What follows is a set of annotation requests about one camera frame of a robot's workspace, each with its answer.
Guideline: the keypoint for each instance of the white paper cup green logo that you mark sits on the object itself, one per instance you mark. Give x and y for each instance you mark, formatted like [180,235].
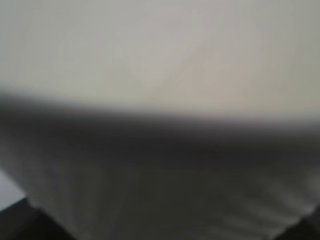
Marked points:
[163,119]

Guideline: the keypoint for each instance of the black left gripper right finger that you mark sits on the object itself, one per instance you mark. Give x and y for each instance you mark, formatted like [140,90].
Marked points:
[307,228]

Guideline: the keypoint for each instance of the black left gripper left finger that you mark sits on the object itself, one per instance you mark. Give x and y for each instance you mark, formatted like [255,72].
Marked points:
[21,221]

